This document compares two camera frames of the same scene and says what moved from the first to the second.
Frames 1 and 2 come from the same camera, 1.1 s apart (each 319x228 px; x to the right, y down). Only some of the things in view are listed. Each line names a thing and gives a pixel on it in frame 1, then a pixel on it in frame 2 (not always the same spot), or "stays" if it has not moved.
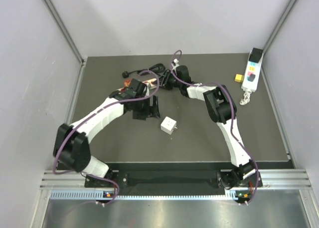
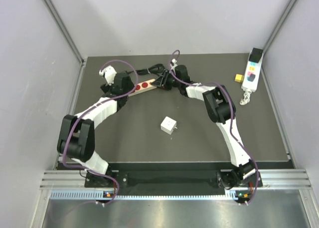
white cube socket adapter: [168, 125] stays
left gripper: [153, 110] → [107, 88]
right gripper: [164, 80] stays
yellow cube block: [239, 78] stays
